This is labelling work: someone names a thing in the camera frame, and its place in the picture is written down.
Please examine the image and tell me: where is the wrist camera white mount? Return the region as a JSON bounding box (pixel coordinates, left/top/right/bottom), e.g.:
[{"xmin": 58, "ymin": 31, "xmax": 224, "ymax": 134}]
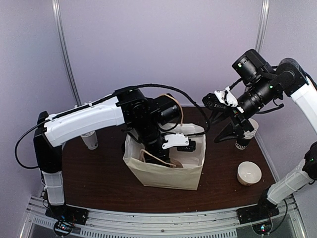
[
  {"xmin": 161, "ymin": 133, "xmax": 196, "ymax": 152},
  {"xmin": 202, "ymin": 90, "xmax": 245, "ymax": 114}
]

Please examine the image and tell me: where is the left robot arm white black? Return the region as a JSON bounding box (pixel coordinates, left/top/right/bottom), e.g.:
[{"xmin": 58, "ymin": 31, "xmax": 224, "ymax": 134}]
[{"xmin": 33, "ymin": 88, "xmax": 189, "ymax": 220}]

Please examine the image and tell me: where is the aluminium frame post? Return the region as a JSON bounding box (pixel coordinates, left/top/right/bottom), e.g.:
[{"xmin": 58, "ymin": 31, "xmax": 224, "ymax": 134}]
[
  {"xmin": 255, "ymin": 0, "xmax": 270, "ymax": 53},
  {"xmin": 52, "ymin": 0, "xmax": 82, "ymax": 106}
]

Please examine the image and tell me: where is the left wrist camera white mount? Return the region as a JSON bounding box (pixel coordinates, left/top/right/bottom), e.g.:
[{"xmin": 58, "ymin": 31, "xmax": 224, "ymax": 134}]
[{"xmin": 161, "ymin": 133, "xmax": 196, "ymax": 152}]

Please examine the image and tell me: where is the right aluminium frame post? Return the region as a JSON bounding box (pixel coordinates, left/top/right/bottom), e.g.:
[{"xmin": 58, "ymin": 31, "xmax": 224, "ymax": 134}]
[{"xmin": 255, "ymin": 0, "xmax": 270, "ymax": 53}]

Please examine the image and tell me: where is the paper cup holding straws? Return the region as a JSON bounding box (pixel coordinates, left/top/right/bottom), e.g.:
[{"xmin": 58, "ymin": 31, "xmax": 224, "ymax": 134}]
[{"xmin": 80, "ymin": 131, "xmax": 99, "ymax": 150}]

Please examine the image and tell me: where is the kraft paper takeout bag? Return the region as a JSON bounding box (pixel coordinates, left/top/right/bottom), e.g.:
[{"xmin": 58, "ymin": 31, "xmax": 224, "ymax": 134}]
[{"xmin": 122, "ymin": 93, "xmax": 208, "ymax": 191}]

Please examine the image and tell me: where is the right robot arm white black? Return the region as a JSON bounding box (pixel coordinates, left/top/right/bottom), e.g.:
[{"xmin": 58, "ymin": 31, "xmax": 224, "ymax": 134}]
[{"xmin": 205, "ymin": 49, "xmax": 317, "ymax": 219}]

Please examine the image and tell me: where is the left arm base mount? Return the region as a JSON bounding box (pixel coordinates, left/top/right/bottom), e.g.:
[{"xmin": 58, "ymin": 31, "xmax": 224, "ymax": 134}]
[{"xmin": 44, "ymin": 203, "xmax": 89, "ymax": 237}]

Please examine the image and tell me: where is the white ceramic bowl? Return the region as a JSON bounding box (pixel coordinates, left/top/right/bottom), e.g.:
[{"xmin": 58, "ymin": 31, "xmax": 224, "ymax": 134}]
[{"xmin": 237, "ymin": 161, "xmax": 262, "ymax": 186}]

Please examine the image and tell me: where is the aluminium front rail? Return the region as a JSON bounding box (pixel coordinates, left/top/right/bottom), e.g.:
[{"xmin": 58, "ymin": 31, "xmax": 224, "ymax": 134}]
[{"xmin": 17, "ymin": 196, "xmax": 308, "ymax": 238}]

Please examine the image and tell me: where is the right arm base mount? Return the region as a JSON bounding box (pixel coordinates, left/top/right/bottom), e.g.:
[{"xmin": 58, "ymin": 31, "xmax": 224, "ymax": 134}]
[{"xmin": 237, "ymin": 203, "xmax": 285, "ymax": 237}]

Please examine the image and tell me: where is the stack of paper cups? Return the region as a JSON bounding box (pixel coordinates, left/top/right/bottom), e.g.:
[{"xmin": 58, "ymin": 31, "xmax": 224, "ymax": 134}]
[{"xmin": 235, "ymin": 118, "xmax": 259, "ymax": 150}]

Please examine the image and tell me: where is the left aluminium frame post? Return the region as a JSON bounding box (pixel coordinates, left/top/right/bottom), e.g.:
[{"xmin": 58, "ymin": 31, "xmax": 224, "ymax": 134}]
[{"xmin": 52, "ymin": 0, "xmax": 82, "ymax": 106}]

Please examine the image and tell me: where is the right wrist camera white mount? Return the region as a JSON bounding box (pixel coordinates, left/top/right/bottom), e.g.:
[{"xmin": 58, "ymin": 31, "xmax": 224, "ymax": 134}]
[{"xmin": 202, "ymin": 90, "xmax": 245, "ymax": 114}]

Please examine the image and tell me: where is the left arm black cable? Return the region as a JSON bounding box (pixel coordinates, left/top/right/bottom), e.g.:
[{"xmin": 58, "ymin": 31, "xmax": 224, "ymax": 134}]
[{"xmin": 14, "ymin": 83, "xmax": 211, "ymax": 169}]

